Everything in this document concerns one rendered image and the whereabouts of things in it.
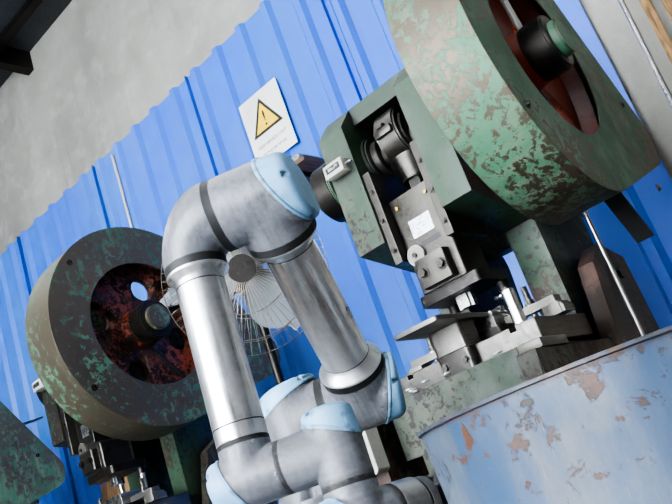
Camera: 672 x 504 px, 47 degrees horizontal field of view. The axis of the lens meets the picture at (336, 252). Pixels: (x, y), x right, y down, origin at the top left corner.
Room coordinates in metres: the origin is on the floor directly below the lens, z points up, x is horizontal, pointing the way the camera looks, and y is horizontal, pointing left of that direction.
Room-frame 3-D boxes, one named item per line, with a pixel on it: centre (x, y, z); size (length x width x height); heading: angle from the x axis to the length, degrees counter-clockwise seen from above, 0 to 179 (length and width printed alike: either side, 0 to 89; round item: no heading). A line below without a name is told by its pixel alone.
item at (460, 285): (2.07, -0.29, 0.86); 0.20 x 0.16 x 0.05; 54
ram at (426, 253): (2.04, -0.27, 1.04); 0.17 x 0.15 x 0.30; 144
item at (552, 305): (1.97, -0.43, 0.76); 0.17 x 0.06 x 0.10; 54
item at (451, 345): (1.93, -0.19, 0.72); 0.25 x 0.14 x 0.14; 144
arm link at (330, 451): (1.08, 0.10, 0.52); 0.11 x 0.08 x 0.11; 82
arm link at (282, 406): (1.42, 0.16, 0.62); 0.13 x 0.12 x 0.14; 82
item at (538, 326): (2.07, -0.29, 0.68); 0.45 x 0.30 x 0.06; 54
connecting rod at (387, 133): (2.07, -0.29, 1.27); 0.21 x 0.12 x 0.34; 144
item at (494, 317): (2.07, -0.29, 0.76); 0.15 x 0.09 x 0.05; 54
